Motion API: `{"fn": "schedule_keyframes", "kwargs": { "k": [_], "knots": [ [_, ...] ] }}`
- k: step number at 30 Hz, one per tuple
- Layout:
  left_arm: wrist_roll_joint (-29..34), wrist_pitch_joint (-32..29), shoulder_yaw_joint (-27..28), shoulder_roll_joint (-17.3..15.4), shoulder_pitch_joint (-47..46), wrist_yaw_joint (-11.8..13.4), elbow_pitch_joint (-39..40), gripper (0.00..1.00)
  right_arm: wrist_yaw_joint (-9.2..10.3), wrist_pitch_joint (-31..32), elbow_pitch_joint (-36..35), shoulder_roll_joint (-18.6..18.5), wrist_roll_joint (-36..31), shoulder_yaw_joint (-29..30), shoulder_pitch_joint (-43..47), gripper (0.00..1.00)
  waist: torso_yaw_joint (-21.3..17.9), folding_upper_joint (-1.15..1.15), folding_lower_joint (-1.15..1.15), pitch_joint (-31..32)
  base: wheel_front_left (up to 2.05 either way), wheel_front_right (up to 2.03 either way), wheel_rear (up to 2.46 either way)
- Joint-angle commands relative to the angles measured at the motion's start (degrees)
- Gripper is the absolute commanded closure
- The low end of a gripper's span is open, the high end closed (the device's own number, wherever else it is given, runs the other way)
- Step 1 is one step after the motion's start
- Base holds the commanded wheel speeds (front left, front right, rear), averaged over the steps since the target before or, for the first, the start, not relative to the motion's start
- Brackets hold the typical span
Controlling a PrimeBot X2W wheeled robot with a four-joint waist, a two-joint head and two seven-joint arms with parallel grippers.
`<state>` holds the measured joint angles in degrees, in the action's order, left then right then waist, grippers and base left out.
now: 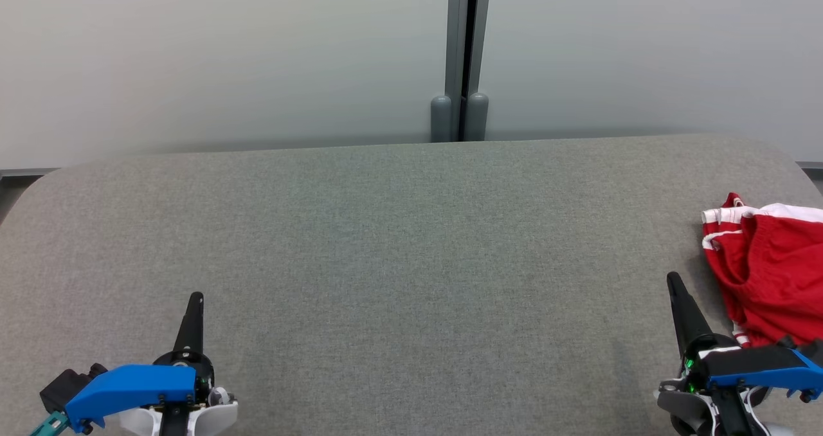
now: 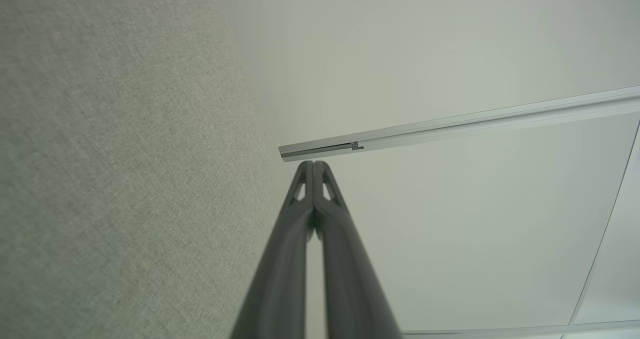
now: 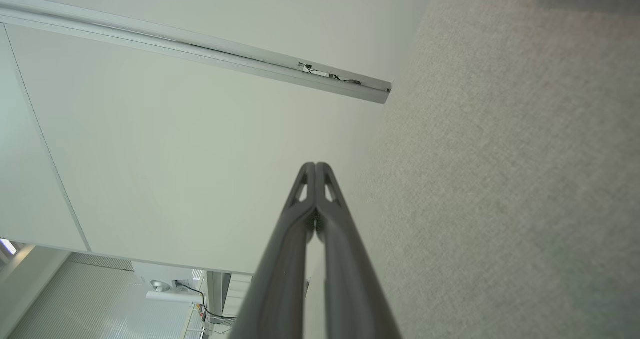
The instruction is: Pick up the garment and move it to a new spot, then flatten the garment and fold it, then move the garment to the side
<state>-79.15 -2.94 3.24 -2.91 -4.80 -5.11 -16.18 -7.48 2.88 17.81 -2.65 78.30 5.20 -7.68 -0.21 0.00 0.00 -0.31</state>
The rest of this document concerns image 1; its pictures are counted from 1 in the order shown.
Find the black cable with teal plug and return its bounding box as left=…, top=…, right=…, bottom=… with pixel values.
left=28, top=410, right=69, bottom=436

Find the grey fabric sofa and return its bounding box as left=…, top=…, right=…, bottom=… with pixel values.
left=0, top=134, right=823, bottom=436

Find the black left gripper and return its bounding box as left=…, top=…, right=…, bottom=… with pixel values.
left=153, top=292, right=215, bottom=404

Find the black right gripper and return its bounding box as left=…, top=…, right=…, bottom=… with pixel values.
left=666, top=271, right=744, bottom=393

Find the red shirt with white trim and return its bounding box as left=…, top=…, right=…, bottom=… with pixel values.
left=701, top=193, right=823, bottom=349

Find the grey partition frame post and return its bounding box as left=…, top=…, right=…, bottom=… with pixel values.
left=430, top=0, right=493, bottom=143

